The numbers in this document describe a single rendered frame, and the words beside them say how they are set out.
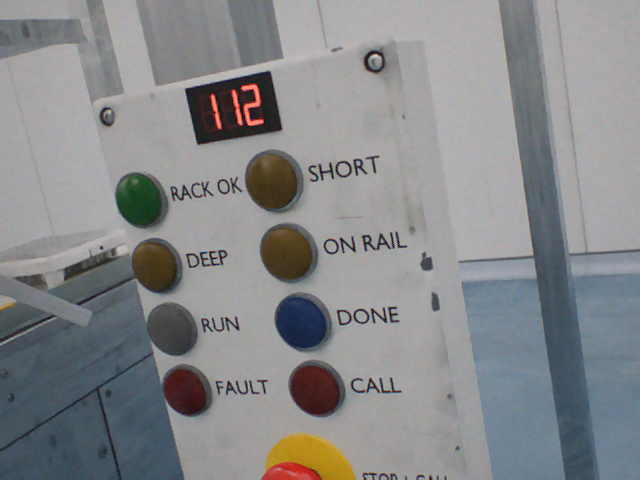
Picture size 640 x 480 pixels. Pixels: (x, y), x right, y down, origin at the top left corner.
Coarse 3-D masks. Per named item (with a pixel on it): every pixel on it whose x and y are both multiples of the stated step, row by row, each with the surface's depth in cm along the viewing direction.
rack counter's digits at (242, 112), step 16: (208, 96) 37; (224, 96) 37; (240, 96) 37; (256, 96) 36; (208, 112) 38; (224, 112) 37; (240, 112) 37; (256, 112) 37; (208, 128) 38; (224, 128) 38; (240, 128) 37
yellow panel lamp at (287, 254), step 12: (288, 228) 37; (264, 240) 38; (276, 240) 37; (288, 240) 37; (300, 240) 37; (264, 252) 38; (276, 252) 38; (288, 252) 37; (300, 252) 37; (276, 264) 38; (288, 264) 38; (300, 264) 37; (288, 276) 38; (300, 276) 38
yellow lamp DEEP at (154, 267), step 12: (144, 252) 41; (156, 252) 41; (168, 252) 41; (144, 264) 41; (156, 264) 41; (168, 264) 40; (144, 276) 41; (156, 276) 41; (168, 276) 41; (156, 288) 41
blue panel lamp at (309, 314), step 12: (288, 300) 38; (300, 300) 38; (288, 312) 38; (300, 312) 38; (312, 312) 38; (288, 324) 38; (300, 324) 38; (312, 324) 38; (324, 324) 38; (288, 336) 39; (300, 336) 38; (312, 336) 38
